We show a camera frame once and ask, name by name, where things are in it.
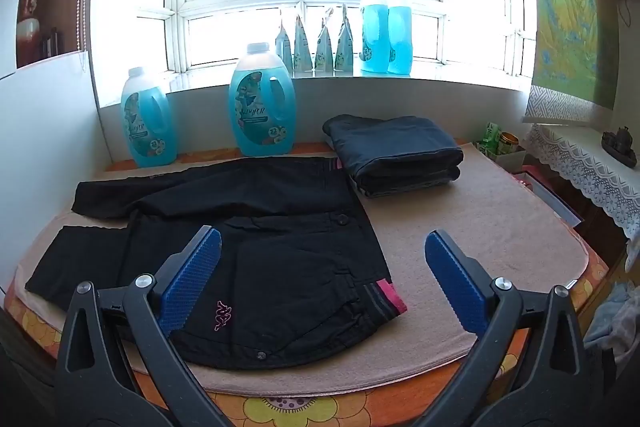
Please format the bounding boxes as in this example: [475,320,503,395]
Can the white lace tablecloth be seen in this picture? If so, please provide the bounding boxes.
[527,123,640,240]

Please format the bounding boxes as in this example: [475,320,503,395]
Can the orange floral bed sheet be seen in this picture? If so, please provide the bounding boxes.
[2,142,613,427]

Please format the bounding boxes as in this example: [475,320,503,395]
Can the row of dark books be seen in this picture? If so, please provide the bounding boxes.
[42,27,64,58]

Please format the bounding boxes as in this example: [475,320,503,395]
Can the small blue detergent bottle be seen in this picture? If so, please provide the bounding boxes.
[121,67,178,168]

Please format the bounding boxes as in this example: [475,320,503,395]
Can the green carton box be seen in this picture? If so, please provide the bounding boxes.
[480,122,503,156]

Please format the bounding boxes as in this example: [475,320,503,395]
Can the dark teapot ornament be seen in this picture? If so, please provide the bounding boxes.
[600,124,640,168]

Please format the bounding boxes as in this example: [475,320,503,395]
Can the beige fleece blanket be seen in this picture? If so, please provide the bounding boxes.
[10,142,603,395]

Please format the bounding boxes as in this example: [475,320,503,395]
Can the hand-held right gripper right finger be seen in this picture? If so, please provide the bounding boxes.
[415,229,606,427]

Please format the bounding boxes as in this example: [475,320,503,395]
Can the folded dark grey pants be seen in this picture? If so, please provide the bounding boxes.
[322,114,465,198]

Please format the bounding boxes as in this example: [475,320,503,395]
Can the teal refill pouch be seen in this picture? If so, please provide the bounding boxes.
[274,21,294,70]
[334,4,356,72]
[315,18,335,72]
[292,14,315,74]

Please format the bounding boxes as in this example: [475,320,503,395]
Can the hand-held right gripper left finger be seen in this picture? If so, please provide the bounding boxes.
[55,225,241,427]

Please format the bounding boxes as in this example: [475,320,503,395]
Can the black pants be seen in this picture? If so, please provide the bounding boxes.
[24,155,408,370]

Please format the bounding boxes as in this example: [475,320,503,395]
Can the landscape wall scroll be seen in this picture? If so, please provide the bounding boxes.
[522,0,621,125]

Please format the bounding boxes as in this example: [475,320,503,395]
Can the large blue detergent bottle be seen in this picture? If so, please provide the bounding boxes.
[228,42,299,156]

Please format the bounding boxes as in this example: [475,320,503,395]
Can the pile of light cloths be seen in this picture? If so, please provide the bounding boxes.
[582,282,640,358]

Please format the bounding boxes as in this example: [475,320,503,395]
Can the tall blue detergent bottle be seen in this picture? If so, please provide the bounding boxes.
[361,0,390,74]
[387,0,414,75]

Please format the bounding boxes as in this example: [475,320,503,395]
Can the red ceramic vase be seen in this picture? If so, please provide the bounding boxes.
[17,0,44,64]

